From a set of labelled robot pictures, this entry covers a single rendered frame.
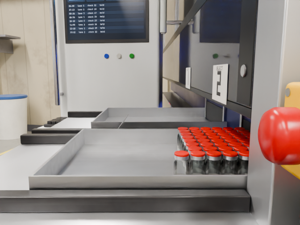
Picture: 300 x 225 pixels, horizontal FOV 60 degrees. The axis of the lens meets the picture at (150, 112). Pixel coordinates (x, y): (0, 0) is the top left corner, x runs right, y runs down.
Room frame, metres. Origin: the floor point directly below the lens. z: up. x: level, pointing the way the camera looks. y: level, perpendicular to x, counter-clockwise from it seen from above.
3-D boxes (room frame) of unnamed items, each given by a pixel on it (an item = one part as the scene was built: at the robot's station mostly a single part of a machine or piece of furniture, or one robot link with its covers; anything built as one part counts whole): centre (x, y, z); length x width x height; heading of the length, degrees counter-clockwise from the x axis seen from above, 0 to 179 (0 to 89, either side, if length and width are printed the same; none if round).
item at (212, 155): (0.43, -0.09, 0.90); 0.18 x 0.02 x 0.05; 0
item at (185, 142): (0.43, -0.07, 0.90); 0.18 x 0.02 x 0.05; 0
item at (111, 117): (0.77, -0.02, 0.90); 0.34 x 0.26 x 0.04; 90
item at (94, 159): (0.43, -0.02, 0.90); 0.34 x 0.26 x 0.04; 90
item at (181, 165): (0.35, -0.04, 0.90); 0.02 x 0.02 x 0.05
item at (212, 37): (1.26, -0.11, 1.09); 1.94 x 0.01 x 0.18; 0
